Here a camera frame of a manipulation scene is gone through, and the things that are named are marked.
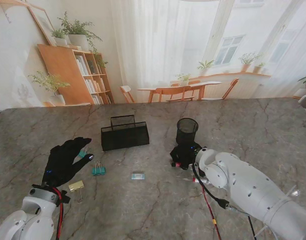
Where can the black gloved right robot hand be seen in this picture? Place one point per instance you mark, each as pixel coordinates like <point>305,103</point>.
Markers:
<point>185,155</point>

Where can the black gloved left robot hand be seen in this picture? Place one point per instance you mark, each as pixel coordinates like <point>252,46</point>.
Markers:
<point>60,165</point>

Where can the pink marker with black cap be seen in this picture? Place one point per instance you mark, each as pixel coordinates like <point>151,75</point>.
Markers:
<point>177,164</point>

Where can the black mesh pen cup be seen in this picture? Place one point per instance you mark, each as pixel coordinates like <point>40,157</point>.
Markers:
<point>186,132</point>

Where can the gold binder clip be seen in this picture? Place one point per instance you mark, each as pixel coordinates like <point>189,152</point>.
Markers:
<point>76,186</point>

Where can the white marker with red caps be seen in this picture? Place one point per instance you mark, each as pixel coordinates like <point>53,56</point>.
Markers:
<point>196,179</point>

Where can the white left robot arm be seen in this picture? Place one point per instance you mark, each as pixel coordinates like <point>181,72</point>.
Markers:
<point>35,215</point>

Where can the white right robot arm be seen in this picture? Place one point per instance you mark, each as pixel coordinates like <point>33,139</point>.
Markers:
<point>242,180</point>

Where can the black mesh desk organizer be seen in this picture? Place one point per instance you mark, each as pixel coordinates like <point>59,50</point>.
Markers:
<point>125,137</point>

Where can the teal binder clip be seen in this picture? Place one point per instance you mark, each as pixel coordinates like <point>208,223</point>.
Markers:
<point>99,171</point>
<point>81,153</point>

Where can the printed room scene backdrop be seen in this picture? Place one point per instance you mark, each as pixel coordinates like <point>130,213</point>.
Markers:
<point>167,37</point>

